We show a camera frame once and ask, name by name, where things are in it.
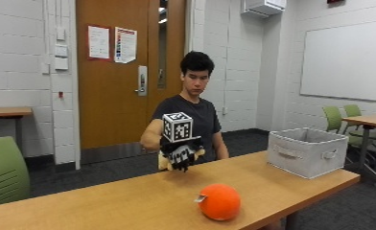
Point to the white square wall box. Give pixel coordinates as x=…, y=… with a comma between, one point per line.
x=60, y=63

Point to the white marker cube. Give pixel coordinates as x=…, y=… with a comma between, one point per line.
x=177, y=127

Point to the grey fabric storage bin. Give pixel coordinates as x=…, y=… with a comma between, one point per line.
x=305, y=155

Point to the small green chair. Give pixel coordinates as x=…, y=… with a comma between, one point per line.
x=332, y=118

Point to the orange plush ball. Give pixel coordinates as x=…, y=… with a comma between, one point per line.
x=220, y=202

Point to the the person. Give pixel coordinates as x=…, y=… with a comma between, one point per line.
x=196, y=111

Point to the white wall unit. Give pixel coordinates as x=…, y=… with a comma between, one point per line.
x=264, y=7

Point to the green chair with slatted back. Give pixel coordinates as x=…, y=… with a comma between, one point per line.
x=4, y=172

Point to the small red wall device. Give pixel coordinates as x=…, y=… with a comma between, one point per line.
x=60, y=94

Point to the white paper with colour print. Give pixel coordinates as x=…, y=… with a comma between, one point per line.
x=125, y=45

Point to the white whiteboard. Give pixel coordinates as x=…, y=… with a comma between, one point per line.
x=349, y=62

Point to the white wall outlet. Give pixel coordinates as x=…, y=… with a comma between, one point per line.
x=224, y=110

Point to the white paper with red edge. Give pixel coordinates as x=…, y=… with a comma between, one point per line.
x=99, y=42

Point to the red ceiling sign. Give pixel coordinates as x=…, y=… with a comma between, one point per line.
x=336, y=1

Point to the white wall switch box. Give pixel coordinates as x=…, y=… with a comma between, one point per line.
x=60, y=50

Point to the brown wooden door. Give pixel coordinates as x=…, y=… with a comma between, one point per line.
x=111, y=96

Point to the wooden table by wall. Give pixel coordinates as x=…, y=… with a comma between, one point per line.
x=7, y=111

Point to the wooden table with black legs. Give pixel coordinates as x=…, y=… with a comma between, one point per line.
x=373, y=119

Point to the green chair with black frame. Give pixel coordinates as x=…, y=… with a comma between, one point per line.
x=353, y=111

